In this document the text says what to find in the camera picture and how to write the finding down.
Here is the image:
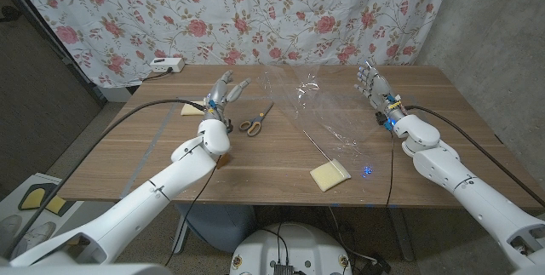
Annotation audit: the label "white mat with yellow marks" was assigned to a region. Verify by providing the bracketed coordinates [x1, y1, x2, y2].
[0, 172, 86, 229]

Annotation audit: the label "white shoe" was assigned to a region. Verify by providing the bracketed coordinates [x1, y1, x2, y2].
[12, 221, 57, 259]
[0, 214, 23, 242]

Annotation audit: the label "floral backdrop cloth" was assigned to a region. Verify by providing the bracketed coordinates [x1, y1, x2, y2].
[6, 0, 456, 89]

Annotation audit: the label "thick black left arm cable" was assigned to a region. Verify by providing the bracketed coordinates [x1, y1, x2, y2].
[2, 98, 208, 261]

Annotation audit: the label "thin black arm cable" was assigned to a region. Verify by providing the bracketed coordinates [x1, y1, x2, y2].
[163, 155, 222, 266]
[385, 129, 396, 209]

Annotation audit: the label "transparent cling film sheet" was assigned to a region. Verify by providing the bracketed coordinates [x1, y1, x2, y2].
[255, 64, 384, 178]

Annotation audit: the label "black power strip cord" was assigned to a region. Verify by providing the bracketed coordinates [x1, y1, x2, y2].
[142, 68, 174, 83]

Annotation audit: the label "yellow sponge at left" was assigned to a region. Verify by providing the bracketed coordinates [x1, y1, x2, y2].
[180, 103, 206, 117]

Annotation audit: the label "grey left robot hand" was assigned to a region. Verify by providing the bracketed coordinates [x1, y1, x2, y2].
[203, 69, 252, 122]

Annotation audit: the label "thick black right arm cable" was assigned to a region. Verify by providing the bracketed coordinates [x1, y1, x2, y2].
[404, 104, 545, 209]

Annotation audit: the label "black torso cable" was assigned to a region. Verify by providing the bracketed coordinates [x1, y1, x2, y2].
[260, 222, 290, 266]

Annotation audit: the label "grey metal table leg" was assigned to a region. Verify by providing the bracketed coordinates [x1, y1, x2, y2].
[389, 206, 416, 262]
[171, 215, 188, 254]

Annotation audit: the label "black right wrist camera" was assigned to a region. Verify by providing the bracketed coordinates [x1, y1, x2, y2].
[375, 111, 395, 132]

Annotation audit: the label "grey yellow handled scissors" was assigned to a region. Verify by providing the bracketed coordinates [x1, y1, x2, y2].
[238, 100, 276, 138]

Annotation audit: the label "black power adapter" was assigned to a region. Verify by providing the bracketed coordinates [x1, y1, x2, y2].
[359, 253, 393, 275]

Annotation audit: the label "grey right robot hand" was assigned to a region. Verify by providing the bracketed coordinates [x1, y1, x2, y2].
[353, 62, 405, 125]

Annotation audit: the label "yellow sponge near front edge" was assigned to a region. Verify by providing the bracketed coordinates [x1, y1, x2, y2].
[309, 158, 353, 193]

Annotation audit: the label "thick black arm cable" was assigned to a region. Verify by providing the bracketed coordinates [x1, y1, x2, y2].
[2, 98, 208, 261]
[404, 104, 545, 209]

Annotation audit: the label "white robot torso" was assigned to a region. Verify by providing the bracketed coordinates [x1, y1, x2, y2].
[229, 222, 353, 275]

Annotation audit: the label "blue grey round stool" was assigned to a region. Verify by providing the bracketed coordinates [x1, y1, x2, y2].
[176, 203, 256, 254]

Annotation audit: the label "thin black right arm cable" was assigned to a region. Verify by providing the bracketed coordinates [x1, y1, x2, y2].
[385, 129, 396, 209]

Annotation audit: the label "white power strip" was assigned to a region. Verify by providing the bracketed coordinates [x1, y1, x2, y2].
[149, 56, 186, 74]

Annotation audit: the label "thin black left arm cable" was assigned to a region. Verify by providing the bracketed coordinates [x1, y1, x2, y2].
[163, 155, 222, 266]

